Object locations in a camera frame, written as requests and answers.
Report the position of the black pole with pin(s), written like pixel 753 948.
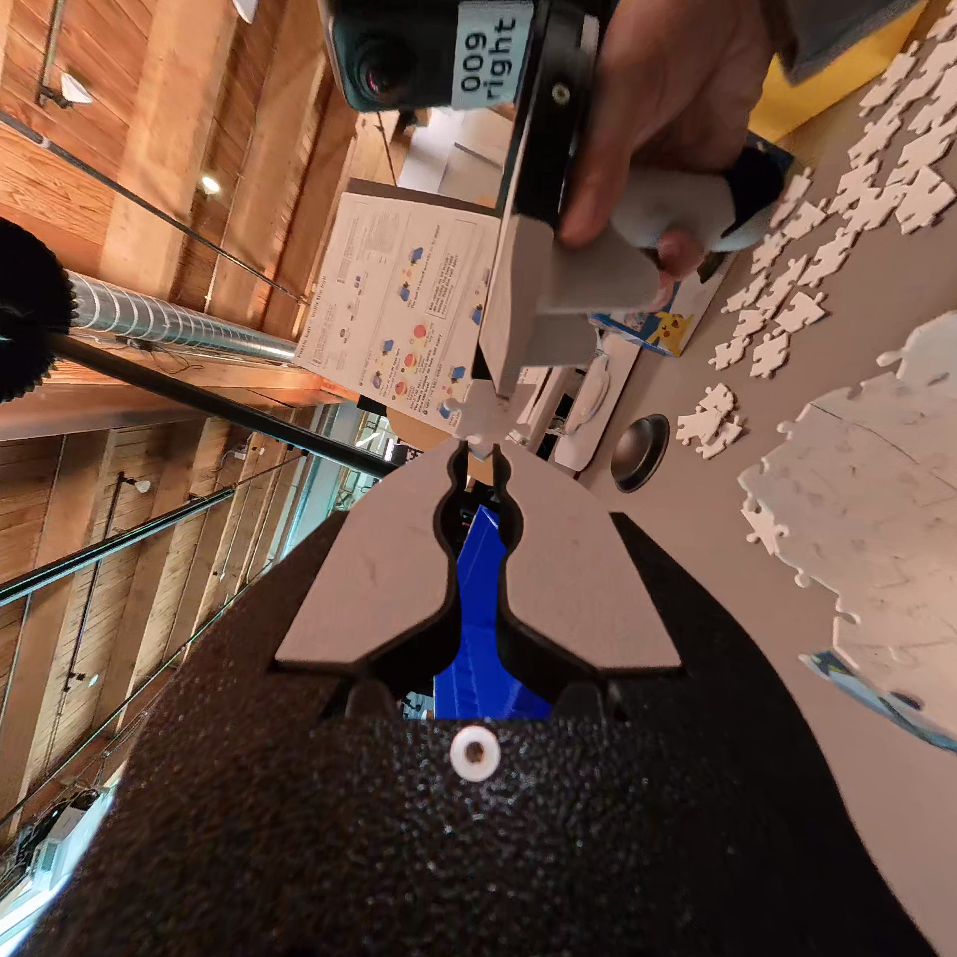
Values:
pixel 112 549
pixel 224 404

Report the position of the person's right hand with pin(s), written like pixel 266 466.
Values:
pixel 673 82

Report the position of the half-built white puzzle ball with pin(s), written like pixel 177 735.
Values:
pixel 882 508

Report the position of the white puzzle piece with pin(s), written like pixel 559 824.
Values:
pixel 482 419

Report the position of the round metal desk grommet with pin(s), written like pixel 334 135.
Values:
pixel 639 452

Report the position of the white device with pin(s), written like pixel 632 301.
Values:
pixel 579 404

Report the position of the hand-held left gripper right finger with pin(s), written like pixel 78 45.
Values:
pixel 583 590

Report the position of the ceiling spot lamp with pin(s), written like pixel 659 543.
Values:
pixel 75 91
pixel 211 185

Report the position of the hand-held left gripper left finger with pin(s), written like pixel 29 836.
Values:
pixel 374 583

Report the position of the blue puzzle box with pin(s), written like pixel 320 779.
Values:
pixel 673 333

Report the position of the black tripod knob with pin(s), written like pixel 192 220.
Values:
pixel 26 314

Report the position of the blue plastic object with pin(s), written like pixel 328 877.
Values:
pixel 482 643

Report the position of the silver ventilation duct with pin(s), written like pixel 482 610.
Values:
pixel 179 325

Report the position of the printed instruction sheet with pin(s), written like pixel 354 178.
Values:
pixel 404 299

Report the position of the yellow sheet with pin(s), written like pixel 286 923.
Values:
pixel 800 105

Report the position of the pile of white jigsaw pieces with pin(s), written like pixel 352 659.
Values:
pixel 882 172

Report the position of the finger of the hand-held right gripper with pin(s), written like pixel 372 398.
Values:
pixel 605 273
pixel 516 314

